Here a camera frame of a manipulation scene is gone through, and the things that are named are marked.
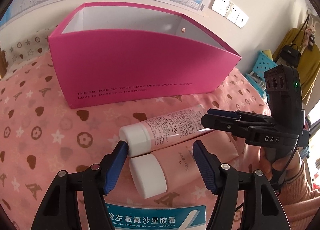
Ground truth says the teal white medicine box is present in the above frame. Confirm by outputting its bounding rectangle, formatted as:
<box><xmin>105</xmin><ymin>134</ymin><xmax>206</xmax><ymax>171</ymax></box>
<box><xmin>106</xmin><ymin>203</ymin><xmax>206</xmax><ymax>229</ymax></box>

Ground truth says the slim pink cream tube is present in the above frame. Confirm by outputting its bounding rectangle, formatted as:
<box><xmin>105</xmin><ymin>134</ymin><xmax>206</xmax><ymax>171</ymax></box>
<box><xmin>119</xmin><ymin>104</ymin><xmax>212</xmax><ymax>157</ymax></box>

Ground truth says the large pink lotion tube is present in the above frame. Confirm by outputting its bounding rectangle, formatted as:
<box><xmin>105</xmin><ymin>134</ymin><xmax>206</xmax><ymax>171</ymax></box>
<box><xmin>129</xmin><ymin>131</ymin><xmax>238</xmax><ymax>199</ymax></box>

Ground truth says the pink sweater right forearm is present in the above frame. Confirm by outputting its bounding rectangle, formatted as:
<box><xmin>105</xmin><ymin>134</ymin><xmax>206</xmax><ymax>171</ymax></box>
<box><xmin>279</xmin><ymin>161</ymin><xmax>319</xmax><ymax>229</ymax></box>

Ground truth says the person's right hand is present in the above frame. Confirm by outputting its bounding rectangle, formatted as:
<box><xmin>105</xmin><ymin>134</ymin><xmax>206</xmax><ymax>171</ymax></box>
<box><xmin>259</xmin><ymin>147</ymin><xmax>303</xmax><ymax>181</ymax></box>

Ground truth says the lower blue plastic basket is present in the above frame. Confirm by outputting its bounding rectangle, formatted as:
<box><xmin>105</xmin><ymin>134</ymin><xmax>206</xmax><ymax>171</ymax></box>
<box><xmin>245</xmin><ymin>74</ymin><xmax>267</xmax><ymax>99</ymax></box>

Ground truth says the blue plastic basket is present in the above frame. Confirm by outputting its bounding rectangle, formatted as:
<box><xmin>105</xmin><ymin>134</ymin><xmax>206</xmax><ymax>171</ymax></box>
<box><xmin>245</xmin><ymin>74</ymin><xmax>267</xmax><ymax>99</ymax></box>
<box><xmin>253</xmin><ymin>51</ymin><xmax>277</xmax><ymax>80</ymax></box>

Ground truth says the upper blue plastic basket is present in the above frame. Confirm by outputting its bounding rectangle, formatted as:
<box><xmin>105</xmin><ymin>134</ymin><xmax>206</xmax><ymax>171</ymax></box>
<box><xmin>253</xmin><ymin>51</ymin><xmax>277</xmax><ymax>80</ymax></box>

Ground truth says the mustard yellow coat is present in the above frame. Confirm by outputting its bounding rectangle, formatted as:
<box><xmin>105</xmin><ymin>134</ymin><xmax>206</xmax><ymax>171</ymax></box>
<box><xmin>272</xmin><ymin>28</ymin><xmax>319</xmax><ymax>105</ymax></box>

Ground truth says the pink patterned tablecloth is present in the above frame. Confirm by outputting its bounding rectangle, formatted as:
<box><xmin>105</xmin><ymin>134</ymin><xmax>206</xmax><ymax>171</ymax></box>
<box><xmin>1</xmin><ymin>27</ymin><xmax>270</xmax><ymax>229</ymax></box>

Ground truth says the black handbag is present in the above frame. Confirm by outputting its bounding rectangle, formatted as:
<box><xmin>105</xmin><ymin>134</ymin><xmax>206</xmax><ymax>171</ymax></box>
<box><xmin>279</xmin><ymin>43</ymin><xmax>301</xmax><ymax>68</ymax></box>

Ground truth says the pink cardboard storage box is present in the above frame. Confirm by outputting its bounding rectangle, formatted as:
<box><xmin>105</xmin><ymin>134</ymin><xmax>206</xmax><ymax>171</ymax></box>
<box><xmin>48</xmin><ymin>2</ymin><xmax>241</xmax><ymax>108</ymax></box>

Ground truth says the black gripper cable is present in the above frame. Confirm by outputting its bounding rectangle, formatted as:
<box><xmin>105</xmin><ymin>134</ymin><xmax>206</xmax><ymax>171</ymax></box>
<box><xmin>235</xmin><ymin>139</ymin><xmax>301</xmax><ymax>217</ymax></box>

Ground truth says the white wall socket panel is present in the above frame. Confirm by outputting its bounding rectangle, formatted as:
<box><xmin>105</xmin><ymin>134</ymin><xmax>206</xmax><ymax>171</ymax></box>
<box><xmin>210</xmin><ymin>0</ymin><xmax>249</xmax><ymax>29</ymax></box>

